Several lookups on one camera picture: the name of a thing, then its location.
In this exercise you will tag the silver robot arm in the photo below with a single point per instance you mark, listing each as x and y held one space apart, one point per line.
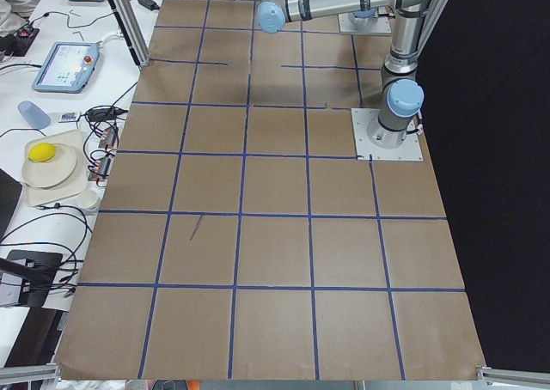
402 97

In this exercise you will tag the white paper cup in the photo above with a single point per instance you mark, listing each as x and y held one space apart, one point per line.
88 201

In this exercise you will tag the black power adapter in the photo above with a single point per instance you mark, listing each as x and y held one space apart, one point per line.
149 4

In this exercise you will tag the beige plate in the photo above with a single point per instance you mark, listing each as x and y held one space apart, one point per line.
44 174

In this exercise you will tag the yellow lemon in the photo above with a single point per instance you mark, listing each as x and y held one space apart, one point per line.
42 152

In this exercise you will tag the beige tray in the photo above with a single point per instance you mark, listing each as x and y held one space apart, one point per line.
77 181

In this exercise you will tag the light blue plastic cup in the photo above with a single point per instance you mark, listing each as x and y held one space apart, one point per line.
36 117

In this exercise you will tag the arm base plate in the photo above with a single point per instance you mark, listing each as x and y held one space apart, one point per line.
372 26
375 143

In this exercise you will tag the aluminium frame post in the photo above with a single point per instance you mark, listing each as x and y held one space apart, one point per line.
128 24

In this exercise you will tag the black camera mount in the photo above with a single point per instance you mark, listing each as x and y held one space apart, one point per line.
27 277

